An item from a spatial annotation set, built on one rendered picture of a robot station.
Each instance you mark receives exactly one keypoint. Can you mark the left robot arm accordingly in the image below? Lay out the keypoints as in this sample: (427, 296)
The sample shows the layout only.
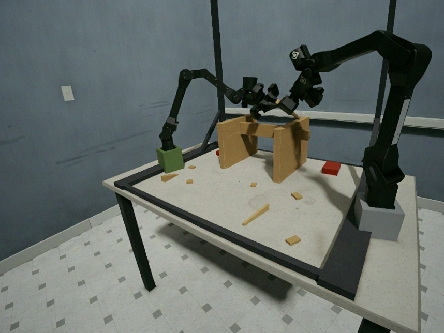
(407, 64)

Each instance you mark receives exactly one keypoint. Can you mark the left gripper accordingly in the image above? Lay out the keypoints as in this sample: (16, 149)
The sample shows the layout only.
(289, 103)

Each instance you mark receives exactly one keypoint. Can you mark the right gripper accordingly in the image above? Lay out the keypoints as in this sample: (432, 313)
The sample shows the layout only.
(263, 102)

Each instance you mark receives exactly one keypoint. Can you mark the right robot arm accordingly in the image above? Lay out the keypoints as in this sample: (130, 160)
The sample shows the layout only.
(249, 85)

